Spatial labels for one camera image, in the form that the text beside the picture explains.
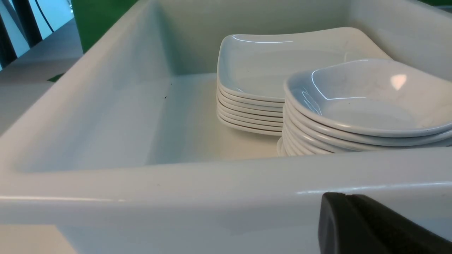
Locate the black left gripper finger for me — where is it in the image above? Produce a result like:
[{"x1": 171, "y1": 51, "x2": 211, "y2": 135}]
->
[{"x1": 318, "y1": 192, "x2": 452, "y2": 254}]

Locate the stack of white small bowls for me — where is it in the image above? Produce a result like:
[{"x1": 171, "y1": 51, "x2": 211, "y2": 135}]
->
[{"x1": 278, "y1": 59, "x2": 451, "y2": 155}]

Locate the stack of white square plates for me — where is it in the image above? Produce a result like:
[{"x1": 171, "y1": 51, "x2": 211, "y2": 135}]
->
[{"x1": 216, "y1": 27, "x2": 389, "y2": 137}]

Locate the large white plastic tub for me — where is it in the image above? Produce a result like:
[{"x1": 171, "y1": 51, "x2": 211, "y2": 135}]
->
[{"x1": 1, "y1": 0, "x2": 451, "y2": 254}]

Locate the green cloth backdrop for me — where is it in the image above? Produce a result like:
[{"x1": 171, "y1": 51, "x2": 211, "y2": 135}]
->
[{"x1": 71, "y1": 0, "x2": 137, "y2": 53}]

